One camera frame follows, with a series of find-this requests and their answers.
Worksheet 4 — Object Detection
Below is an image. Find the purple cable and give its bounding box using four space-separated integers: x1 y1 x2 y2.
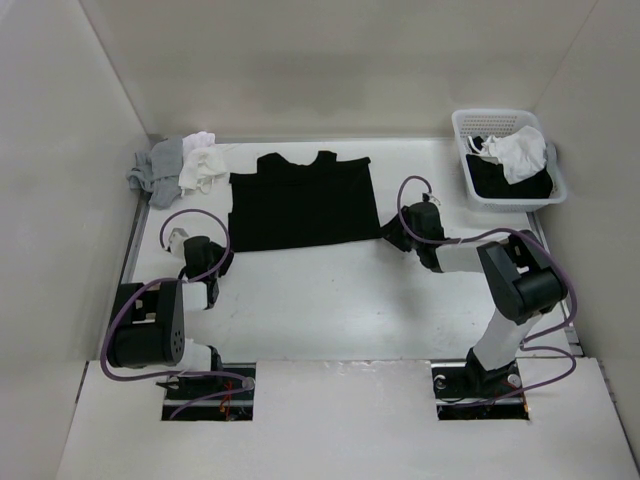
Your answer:
99 209 254 419
396 175 581 401

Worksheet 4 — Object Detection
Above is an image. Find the black tank top in basket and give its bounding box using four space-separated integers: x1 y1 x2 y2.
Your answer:
466 148 553 199

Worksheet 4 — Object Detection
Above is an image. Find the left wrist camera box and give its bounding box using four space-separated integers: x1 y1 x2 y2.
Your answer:
164 227 189 259

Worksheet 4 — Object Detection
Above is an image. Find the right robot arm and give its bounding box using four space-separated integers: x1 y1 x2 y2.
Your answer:
381 200 574 397

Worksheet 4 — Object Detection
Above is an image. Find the white tank top in basket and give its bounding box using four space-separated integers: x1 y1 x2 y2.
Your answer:
467 126 547 185

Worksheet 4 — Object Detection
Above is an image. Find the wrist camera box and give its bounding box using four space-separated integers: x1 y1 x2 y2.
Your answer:
164 227 189 259
422 193 441 207

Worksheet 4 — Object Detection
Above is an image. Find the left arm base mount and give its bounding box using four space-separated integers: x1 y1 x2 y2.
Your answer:
156 377 254 422

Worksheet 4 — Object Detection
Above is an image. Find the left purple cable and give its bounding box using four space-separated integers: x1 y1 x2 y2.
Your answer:
99 209 254 419

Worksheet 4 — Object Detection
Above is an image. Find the grey tank top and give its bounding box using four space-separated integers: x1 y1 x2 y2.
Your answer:
126 136 183 210

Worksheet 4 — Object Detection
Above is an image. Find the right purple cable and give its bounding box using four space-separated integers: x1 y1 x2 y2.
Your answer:
396 175 581 401

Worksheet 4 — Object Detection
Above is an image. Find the white tank top on table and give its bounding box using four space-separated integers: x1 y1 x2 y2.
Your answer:
178 131 227 196

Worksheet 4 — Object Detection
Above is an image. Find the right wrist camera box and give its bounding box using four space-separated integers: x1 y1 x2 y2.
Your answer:
422 193 441 207

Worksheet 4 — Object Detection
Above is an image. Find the black tank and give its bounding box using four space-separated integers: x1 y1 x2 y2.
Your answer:
466 148 553 199
228 151 381 253

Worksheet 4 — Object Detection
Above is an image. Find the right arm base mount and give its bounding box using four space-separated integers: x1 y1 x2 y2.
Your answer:
431 362 529 421

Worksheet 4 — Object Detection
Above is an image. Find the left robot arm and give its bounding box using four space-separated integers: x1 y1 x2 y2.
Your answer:
100 236 233 399

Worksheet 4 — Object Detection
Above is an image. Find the white plastic basket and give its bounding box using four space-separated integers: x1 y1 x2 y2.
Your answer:
451 109 567 213

